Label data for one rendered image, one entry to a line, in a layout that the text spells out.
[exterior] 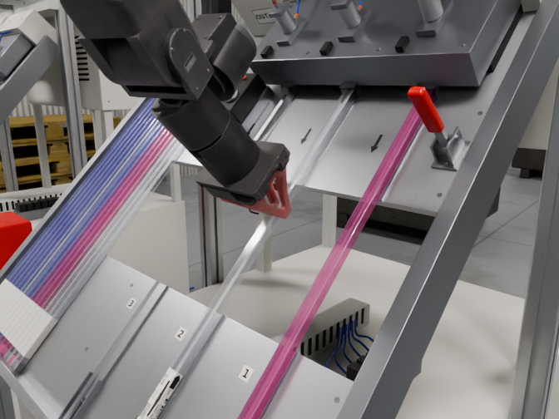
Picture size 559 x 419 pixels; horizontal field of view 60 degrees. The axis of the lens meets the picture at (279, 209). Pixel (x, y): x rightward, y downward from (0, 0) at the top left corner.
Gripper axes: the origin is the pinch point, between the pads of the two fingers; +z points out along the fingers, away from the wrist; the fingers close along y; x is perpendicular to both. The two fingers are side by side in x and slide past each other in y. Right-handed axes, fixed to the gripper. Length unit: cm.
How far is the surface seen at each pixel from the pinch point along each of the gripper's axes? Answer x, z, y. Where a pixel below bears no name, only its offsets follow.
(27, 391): 33.0, -2.6, 18.6
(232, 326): 14.6, 0.0, -3.1
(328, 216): -31, 64, 46
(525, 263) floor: -120, 257, 48
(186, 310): 15.5, -0.1, 4.5
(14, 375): 33.0, -2.4, 23.4
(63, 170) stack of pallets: -37, 110, 332
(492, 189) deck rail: -9.9, 4.0, -21.0
